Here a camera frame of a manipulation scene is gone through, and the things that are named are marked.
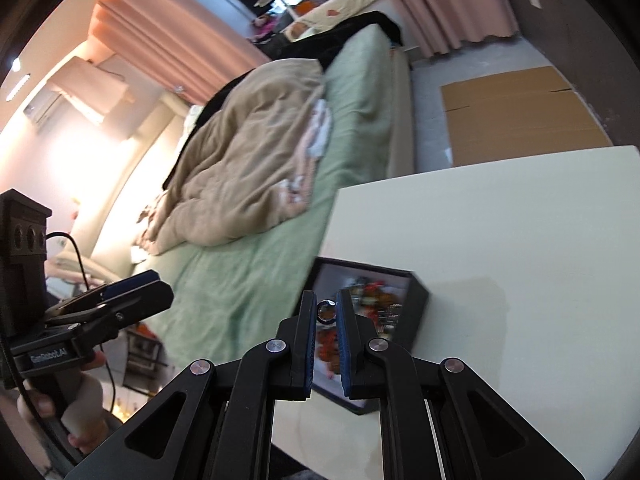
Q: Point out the beige blanket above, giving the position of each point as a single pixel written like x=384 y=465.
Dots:
x=252 y=165

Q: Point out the person's left hand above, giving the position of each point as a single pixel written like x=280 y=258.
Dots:
x=87 y=422

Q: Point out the flat cardboard sheet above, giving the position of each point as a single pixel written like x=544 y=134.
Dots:
x=517 y=114

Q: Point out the patterned cream quilt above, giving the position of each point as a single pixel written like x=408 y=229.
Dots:
x=324 y=18

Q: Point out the pink curtain by window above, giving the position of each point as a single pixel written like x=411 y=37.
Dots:
x=177 y=43

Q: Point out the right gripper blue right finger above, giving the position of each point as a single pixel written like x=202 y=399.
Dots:
x=361 y=377

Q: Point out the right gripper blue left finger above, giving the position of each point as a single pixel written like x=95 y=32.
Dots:
x=296 y=367

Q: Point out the green bed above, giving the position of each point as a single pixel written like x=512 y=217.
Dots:
x=232 y=296

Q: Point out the black clothing on bed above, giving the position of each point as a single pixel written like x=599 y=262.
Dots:
x=323 y=47

